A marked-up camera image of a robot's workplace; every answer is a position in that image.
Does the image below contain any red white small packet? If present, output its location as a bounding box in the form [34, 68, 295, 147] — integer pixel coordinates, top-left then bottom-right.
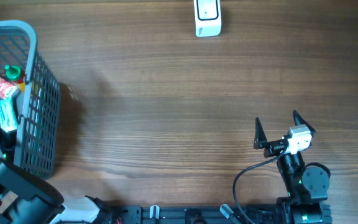
[0, 77, 20, 100]

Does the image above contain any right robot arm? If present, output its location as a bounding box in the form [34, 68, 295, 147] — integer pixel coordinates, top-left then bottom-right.
[254, 111, 333, 224]

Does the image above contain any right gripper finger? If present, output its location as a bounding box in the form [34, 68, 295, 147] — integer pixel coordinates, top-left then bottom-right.
[254, 117, 268, 149]
[293, 110, 316, 134]

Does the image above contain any red sauce bottle green cap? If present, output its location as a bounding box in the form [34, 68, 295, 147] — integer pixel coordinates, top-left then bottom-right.
[4, 65, 25, 91]

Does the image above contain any grey plastic mesh basket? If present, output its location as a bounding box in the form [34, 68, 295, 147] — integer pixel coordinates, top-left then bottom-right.
[0, 20, 62, 179]

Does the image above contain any teal tissue pack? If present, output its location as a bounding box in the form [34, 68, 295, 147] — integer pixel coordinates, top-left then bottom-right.
[0, 98, 18, 133]

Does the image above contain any white barcode scanner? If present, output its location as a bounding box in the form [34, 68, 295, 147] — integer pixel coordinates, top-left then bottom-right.
[193, 0, 222, 37]

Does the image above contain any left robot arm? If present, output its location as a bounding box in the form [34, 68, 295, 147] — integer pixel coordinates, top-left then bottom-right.
[0, 151, 113, 223]

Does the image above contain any right black cable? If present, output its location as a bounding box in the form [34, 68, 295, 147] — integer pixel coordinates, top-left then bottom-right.
[232, 149, 287, 224]

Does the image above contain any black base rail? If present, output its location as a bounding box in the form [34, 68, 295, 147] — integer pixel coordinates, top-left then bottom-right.
[104, 203, 333, 224]

